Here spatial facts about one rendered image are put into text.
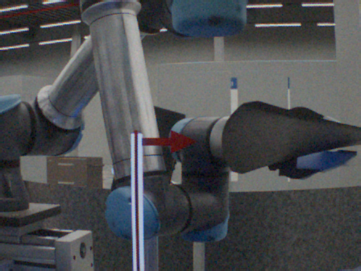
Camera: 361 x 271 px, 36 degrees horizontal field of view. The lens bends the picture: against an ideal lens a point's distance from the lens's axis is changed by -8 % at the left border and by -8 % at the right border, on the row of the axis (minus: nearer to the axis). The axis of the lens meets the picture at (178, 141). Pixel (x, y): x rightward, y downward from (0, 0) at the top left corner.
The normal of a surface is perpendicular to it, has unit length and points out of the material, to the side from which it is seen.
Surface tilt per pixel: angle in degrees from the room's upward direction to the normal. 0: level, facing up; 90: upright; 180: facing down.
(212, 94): 90
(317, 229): 90
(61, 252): 90
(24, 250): 90
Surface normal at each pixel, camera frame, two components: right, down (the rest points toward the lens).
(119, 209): -0.67, 0.01
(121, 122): -0.31, -0.10
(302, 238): 0.19, 0.01
